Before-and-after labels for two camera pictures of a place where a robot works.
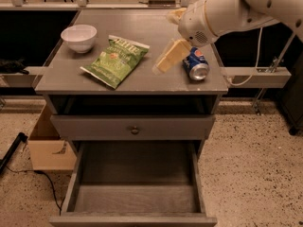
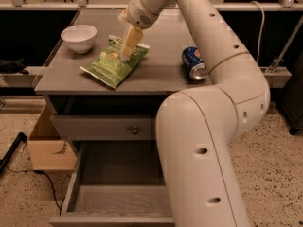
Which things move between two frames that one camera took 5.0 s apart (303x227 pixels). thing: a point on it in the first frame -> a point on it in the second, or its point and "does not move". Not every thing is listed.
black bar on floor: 21,137 does not move
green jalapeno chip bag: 116,61 does not move
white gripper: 192,25 -> 137,13
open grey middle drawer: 135,183 does not move
